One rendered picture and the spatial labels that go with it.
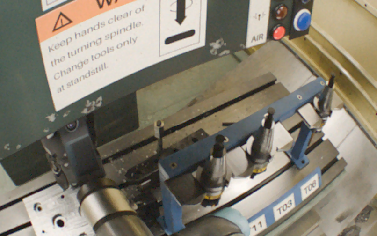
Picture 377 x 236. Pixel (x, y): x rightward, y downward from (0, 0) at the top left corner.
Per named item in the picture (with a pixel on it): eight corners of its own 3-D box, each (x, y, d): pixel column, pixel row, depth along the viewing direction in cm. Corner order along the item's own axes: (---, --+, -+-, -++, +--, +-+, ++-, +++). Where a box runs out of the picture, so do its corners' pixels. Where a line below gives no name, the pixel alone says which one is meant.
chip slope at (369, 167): (371, 198, 126) (396, 168, 106) (258, 296, 101) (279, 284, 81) (269, 72, 173) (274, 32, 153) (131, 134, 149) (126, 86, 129)
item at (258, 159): (265, 137, 76) (268, 129, 74) (278, 159, 72) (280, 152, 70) (239, 147, 74) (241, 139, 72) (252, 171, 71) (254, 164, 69)
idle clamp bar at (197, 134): (210, 152, 110) (212, 138, 105) (134, 197, 100) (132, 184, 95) (199, 141, 112) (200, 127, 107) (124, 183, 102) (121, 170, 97)
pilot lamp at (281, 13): (287, 19, 38) (289, 6, 37) (275, 22, 37) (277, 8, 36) (284, 17, 39) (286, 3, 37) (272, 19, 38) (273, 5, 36)
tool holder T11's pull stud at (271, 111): (269, 118, 67) (272, 105, 64) (273, 125, 66) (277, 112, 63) (262, 121, 66) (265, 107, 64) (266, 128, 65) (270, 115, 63)
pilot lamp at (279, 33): (285, 39, 41) (286, 25, 39) (273, 42, 40) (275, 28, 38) (281, 36, 41) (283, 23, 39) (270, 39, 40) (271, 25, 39)
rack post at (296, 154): (309, 162, 107) (336, 99, 84) (299, 170, 105) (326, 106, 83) (293, 141, 112) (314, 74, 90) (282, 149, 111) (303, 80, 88)
